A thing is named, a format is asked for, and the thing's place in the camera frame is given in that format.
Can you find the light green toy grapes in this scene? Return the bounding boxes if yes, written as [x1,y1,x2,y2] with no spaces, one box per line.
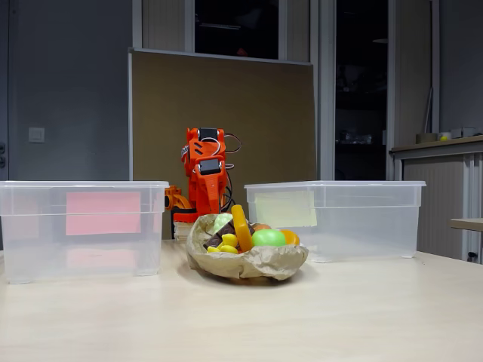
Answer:
[213,213,234,233]

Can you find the brown toy chocolate bar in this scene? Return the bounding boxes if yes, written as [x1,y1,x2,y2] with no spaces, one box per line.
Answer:
[203,220,254,252]

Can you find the orange toy waffle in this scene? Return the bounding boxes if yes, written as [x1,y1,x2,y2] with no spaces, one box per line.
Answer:
[231,204,255,253]

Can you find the yellow toy bananas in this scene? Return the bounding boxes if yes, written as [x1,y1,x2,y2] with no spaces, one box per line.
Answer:
[206,232,239,254]

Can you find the green toy apple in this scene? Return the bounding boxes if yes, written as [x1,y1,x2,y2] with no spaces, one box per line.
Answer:
[251,229,287,248]

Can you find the orange toy croissant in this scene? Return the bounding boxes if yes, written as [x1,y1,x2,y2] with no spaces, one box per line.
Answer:
[278,229,301,246]

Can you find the yellow-green paper label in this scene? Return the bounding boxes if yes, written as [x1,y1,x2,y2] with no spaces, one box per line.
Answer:
[254,190,318,228]

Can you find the pink paper label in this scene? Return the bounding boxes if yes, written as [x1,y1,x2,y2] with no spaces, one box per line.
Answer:
[66,191,142,236]

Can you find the clear plastic bin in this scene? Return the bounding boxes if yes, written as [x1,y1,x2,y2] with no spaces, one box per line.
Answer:
[244,180,427,264]
[0,180,170,284]

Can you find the light orange printed part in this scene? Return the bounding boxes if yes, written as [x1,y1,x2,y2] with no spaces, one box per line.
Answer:
[165,185,193,212]

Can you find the wooden base block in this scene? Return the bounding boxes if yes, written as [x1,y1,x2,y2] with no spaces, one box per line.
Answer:
[173,221,197,241]

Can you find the brown pin board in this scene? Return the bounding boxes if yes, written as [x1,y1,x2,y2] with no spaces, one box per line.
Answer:
[128,48,316,241]

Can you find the crumpled brown paper bag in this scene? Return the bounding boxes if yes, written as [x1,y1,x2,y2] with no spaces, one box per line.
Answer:
[185,213,309,281]

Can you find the grey shutter cabinet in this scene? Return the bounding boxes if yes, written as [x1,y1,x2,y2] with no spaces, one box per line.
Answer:
[389,135,483,261]

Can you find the small side table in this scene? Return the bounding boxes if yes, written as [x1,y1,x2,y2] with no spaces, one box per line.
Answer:
[448,217,483,232]

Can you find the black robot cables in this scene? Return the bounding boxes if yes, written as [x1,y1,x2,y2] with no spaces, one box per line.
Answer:
[220,169,235,212]

